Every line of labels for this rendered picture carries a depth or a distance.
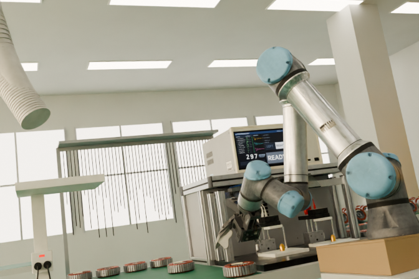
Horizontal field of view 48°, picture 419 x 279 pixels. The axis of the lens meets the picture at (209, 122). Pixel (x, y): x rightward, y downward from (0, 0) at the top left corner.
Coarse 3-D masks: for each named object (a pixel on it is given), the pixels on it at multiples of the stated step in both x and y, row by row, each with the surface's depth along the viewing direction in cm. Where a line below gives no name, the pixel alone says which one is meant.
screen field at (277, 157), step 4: (272, 152) 211; (276, 152) 212; (280, 152) 212; (268, 156) 210; (272, 156) 211; (276, 156) 211; (280, 156) 212; (268, 160) 209; (272, 160) 210; (276, 160) 211; (280, 160) 211
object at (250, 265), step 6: (228, 264) 162; (234, 264) 162; (240, 264) 162; (246, 264) 155; (252, 264) 156; (228, 270) 155; (234, 270) 154; (240, 270) 154; (246, 270) 154; (252, 270) 155; (228, 276) 155; (234, 276) 154; (240, 276) 154
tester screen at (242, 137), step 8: (240, 136) 207; (248, 136) 209; (256, 136) 210; (264, 136) 211; (272, 136) 213; (280, 136) 214; (240, 144) 206; (248, 144) 208; (256, 144) 209; (264, 144) 210; (240, 152) 206; (248, 152) 207; (256, 152) 208; (264, 152) 210; (240, 160) 205; (248, 160) 206
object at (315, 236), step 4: (308, 232) 209; (312, 232) 208; (316, 232) 208; (320, 232) 209; (304, 236) 210; (308, 236) 207; (312, 236) 207; (316, 236) 208; (320, 236) 209; (304, 240) 210; (308, 240) 208; (312, 240) 207; (316, 240) 207; (320, 240) 208; (324, 240) 209; (308, 244) 208
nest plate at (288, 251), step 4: (288, 248) 193; (292, 248) 190; (296, 248) 188; (300, 248) 186; (304, 248) 183; (308, 248) 184; (264, 252) 191; (268, 252) 189; (272, 252) 186; (276, 252) 184; (280, 252) 182; (284, 252) 180; (288, 252) 180; (292, 252) 181; (296, 252) 181; (300, 252) 182; (260, 256) 190; (264, 256) 186; (268, 256) 183; (272, 256) 180; (276, 256) 178; (280, 256) 179
